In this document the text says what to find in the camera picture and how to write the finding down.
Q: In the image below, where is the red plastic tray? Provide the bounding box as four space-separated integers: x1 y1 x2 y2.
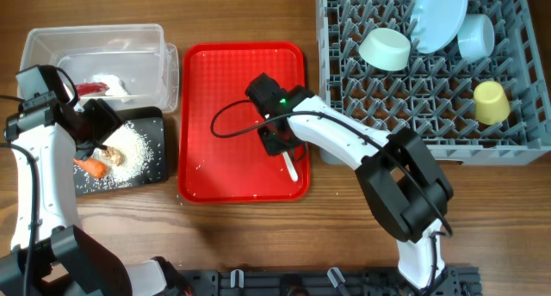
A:
177 41 310 204

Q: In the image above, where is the clear plastic bin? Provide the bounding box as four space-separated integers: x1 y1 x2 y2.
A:
20 24 180 113

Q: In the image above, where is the light blue plate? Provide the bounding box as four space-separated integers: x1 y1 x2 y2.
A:
410 0 468 54

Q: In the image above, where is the white plastic spoon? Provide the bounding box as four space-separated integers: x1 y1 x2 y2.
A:
282 152 299 182

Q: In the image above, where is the red snack wrapper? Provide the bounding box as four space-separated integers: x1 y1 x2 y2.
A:
76 82 109 96

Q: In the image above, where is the black waste bin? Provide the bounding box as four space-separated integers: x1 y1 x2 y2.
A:
72 106 169 197

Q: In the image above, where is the green bowl with rice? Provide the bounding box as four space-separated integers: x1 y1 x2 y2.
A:
358 28 411 71

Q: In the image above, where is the yellow plastic cup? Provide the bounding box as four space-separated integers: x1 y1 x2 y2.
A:
474 81 511 126

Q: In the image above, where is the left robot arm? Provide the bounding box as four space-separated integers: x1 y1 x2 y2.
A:
1 65 195 295

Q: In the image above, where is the beige food lump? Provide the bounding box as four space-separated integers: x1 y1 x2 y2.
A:
102 146 125 166

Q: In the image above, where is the white rice pile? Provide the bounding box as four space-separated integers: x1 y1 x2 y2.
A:
73 120 167 190

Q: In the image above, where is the light blue bowl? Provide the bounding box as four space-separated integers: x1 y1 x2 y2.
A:
457 14 495 64

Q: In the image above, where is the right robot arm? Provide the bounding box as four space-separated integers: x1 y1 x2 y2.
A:
245 73 453 292

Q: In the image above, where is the grey dishwasher rack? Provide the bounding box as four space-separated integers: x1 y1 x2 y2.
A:
315 0 550 165

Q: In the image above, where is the orange carrot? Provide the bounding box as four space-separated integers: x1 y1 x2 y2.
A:
73 157 108 179

